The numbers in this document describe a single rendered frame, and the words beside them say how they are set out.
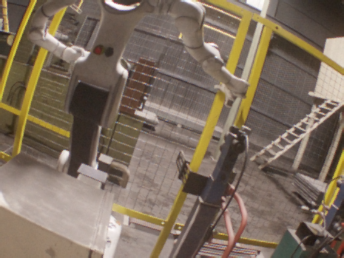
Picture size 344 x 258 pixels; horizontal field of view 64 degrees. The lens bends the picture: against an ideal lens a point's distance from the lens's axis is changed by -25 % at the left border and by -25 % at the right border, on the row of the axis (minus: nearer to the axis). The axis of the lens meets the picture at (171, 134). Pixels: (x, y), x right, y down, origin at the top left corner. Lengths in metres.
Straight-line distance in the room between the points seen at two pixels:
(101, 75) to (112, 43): 0.12
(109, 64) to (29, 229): 0.75
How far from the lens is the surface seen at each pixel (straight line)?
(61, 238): 0.55
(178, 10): 1.11
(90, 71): 1.18
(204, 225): 1.32
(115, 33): 1.13
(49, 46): 1.50
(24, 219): 0.56
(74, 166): 1.51
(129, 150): 3.77
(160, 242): 2.22
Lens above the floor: 1.25
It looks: 9 degrees down
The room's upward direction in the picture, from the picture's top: 21 degrees clockwise
